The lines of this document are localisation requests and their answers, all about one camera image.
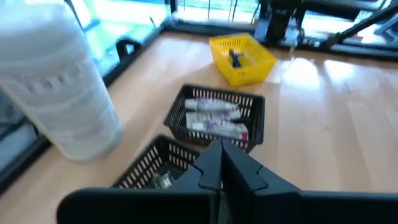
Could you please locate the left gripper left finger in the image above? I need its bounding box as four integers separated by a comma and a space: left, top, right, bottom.
55, 139, 223, 224

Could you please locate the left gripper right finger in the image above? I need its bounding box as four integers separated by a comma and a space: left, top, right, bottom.
221, 141, 398, 224

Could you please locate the clear item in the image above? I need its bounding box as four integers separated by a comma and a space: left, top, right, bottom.
151, 170, 175, 190

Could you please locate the black plastic basket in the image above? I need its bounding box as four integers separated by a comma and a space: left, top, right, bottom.
163, 83, 266, 154
111, 133, 202, 190

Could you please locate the yellow plastic basket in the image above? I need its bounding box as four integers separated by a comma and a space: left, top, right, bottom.
208, 32, 279, 88

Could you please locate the white wipes canister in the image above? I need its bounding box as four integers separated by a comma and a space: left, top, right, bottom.
0, 0, 124, 162

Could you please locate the black cable loop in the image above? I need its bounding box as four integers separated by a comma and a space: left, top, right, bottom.
115, 36, 144, 60

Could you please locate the black rig frame strut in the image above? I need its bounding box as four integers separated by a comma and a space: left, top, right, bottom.
320, 1, 398, 52

